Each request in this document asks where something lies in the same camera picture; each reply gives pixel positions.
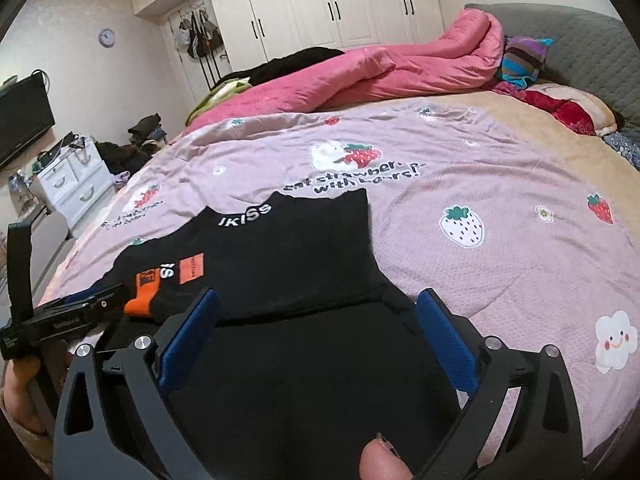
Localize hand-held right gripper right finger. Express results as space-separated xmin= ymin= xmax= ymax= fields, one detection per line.
xmin=415 ymin=287 xmax=587 ymax=480

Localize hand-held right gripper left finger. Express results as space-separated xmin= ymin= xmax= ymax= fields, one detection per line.
xmin=52 ymin=287 xmax=221 ymax=480

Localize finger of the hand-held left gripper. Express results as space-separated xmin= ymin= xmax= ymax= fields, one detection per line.
xmin=37 ymin=283 xmax=129 ymax=321

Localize black shirt with orange cuffs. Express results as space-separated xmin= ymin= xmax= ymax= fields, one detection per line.
xmin=97 ymin=187 xmax=463 ymax=480

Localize black clothes pile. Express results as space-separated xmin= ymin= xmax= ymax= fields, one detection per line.
xmin=95 ymin=141 xmax=154 ymax=177

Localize black clothes heap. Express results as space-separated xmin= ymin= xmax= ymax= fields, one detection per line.
xmin=220 ymin=46 xmax=346 ymax=87

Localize person's left hand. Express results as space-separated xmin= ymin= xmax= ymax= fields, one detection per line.
xmin=0 ymin=355 xmax=66 ymax=441

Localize person's right hand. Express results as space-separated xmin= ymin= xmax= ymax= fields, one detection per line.
xmin=359 ymin=437 xmax=416 ymax=480

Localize grey chair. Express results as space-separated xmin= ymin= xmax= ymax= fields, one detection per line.
xmin=29 ymin=210 xmax=71 ymax=286

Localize pink strawberry printed bedsheet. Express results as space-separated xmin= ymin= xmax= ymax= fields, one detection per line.
xmin=47 ymin=95 xmax=640 ymax=461

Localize white drawer dresser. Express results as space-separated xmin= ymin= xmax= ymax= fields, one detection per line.
xmin=30 ymin=135 xmax=114 ymax=231

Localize dark green garment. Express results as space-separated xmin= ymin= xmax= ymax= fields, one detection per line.
xmin=127 ymin=114 xmax=164 ymax=144

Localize black television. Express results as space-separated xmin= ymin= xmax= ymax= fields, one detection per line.
xmin=0 ymin=71 xmax=56 ymax=169

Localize green blanket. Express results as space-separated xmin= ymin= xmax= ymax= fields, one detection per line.
xmin=186 ymin=77 xmax=253 ymax=127

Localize tan blanket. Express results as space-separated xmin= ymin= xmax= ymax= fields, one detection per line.
xmin=425 ymin=87 xmax=638 ymax=241

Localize blue patterned cloth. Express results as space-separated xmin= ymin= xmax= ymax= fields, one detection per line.
xmin=602 ymin=130 xmax=640 ymax=171

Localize pink quilt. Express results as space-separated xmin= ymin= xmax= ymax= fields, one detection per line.
xmin=182 ymin=10 xmax=506 ymax=133

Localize hanging bags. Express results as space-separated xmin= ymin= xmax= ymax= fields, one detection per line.
xmin=176 ymin=7 xmax=224 ymax=59

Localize striped colourful cloth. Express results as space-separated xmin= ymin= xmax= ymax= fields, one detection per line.
xmin=496 ymin=35 xmax=555 ymax=88

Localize grey padded headboard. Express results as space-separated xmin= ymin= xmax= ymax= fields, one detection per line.
xmin=465 ymin=2 xmax=640 ymax=126

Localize white wardrobe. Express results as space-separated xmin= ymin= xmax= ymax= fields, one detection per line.
xmin=205 ymin=0 xmax=443 ymax=75

